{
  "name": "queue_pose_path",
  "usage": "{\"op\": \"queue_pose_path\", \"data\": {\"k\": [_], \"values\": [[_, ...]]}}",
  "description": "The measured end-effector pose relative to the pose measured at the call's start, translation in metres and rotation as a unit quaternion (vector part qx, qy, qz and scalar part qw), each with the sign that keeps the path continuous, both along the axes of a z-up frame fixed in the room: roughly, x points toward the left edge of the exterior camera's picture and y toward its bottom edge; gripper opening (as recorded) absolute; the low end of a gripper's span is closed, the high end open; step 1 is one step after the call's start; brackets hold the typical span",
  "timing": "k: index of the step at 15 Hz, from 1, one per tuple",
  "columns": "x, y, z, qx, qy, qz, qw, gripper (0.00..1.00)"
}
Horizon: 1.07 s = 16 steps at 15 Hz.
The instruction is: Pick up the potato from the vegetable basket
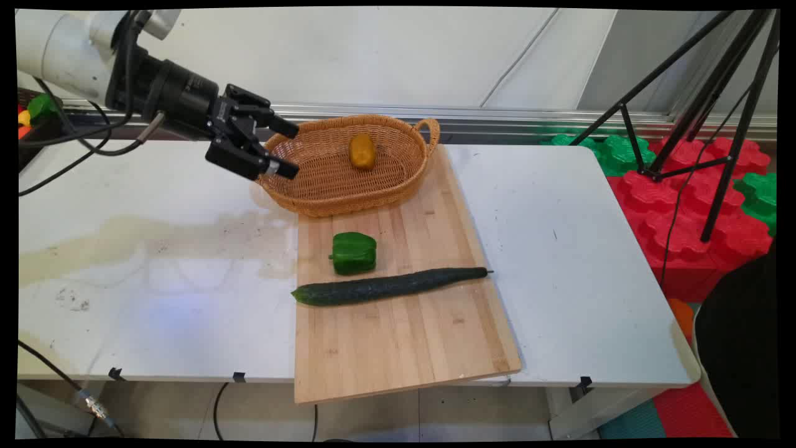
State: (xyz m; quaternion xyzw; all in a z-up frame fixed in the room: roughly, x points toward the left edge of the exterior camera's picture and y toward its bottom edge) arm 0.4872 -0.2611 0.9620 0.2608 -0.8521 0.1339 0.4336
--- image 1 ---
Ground black camera tripod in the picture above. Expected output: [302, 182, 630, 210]
[569, 9, 780, 243]

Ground black cable with metal connector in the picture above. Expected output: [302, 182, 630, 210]
[17, 339, 120, 437]

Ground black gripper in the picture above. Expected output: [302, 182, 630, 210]
[144, 58, 300, 182]

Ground thin black tripod cable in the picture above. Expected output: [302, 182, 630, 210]
[659, 81, 754, 290]

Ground green toy vegetable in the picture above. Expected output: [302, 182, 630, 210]
[27, 93, 60, 123]

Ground red floor mat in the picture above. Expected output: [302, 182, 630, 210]
[652, 382, 734, 439]

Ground green bell pepper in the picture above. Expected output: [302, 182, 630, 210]
[328, 232, 378, 276]

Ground bamboo cutting board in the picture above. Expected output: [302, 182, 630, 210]
[294, 144, 523, 405]

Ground woven wicker basket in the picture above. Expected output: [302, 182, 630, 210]
[255, 114, 441, 218]

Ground large black rounded object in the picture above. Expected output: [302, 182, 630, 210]
[692, 246, 779, 437]

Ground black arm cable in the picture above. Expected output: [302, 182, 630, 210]
[19, 11, 147, 148]
[19, 78, 166, 197]

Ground teal floor mat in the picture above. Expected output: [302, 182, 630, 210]
[598, 398, 667, 440]

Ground white table leg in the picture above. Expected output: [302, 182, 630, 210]
[546, 386, 663, 440]

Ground aluminium wall rail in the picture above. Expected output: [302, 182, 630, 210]
[19, 98, 778, 141]

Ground orange foam piece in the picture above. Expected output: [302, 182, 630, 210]
[668, 298, 695, 342]

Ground green foam block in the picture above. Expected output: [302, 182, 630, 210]
[733, 172, 778, 237]
[540, 133, 657, 177]

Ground long dark green cucumber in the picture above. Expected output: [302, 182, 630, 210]
[291, 267, 494, 307]

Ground yellow-brown potato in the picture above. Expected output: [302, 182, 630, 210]
[348, 133, 377, 171]

